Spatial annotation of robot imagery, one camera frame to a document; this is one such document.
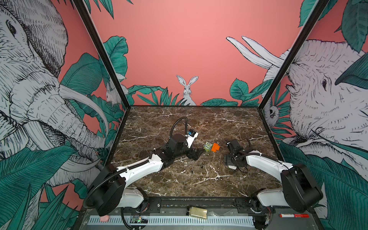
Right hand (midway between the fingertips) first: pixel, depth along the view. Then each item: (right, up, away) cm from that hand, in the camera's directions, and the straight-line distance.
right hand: (229, 159), depth 89 cm
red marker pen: (+28, -23, -19) cm, 41 cm away
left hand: (-20, +11, -11) cm, 26 cm away
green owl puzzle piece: (-13, +7, +6) cm, 16 cm away
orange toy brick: (-8, +7, +6) cm, 12 cm away
